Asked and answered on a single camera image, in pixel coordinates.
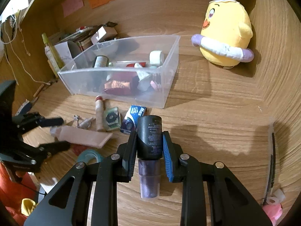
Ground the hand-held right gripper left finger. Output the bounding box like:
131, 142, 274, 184
24, 131, 138, 226

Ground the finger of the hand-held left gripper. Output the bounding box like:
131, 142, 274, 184
0, 142, 71, 172
14, 112, 64, 131

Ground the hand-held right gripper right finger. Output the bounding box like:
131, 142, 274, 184
163, 131, 273, 226

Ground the pink tube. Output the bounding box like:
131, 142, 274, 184
50, 125, 113, 149

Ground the clear plastic storage box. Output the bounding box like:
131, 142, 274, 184
58, 35, 181, 109

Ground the red envelope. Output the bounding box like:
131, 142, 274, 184
105, 72, 135, 97

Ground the black spray bottle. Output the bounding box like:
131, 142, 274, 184
93, 55, 109, 69

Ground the small white tube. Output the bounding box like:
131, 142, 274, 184
136, 71, 152, 91

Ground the pale green tube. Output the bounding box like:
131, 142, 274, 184
109, 61, 147, 68

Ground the blue white carton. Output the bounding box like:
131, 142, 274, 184
17, 100, 33, 116

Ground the brown wooden stick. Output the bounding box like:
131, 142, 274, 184
33, 84, 45, 98

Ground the teal tape roll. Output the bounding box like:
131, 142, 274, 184
76, 149, 104, 164

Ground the small dark blue box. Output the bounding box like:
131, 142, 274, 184
120, 105, 148, 134

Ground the small green white box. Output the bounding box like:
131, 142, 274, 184
103, 107, 121, 131

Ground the cream tube with red cap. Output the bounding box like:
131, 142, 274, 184
95, 95, 107, 132

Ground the orange cloth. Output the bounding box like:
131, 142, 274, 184
0, 162, 38, 218

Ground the yellow cloth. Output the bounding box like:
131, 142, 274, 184
21, 199, 37, 216

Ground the green spray bottle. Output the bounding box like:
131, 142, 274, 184
42, 33, 65, 72

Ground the white folded paper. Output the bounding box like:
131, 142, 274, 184
45, 41, 81, 64

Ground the stack of booklets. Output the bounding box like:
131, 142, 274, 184
63, 26, 99, 50

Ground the transparent ruler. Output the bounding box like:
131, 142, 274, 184
263, 122, 277, 205

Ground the small white cardboard box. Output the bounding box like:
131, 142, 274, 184
90, 26, 118, 44

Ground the pink plush toy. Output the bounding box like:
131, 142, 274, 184
262, 204, 283, 224

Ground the pink sticky note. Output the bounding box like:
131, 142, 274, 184
62, 0, 84, 18

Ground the yellow chick plush toy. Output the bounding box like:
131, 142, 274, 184
191, 0, 255, 69

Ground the small metal keychain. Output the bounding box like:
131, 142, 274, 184
73, 115, 93, 129

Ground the white cable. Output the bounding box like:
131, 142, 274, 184
0, 12, 51, 85

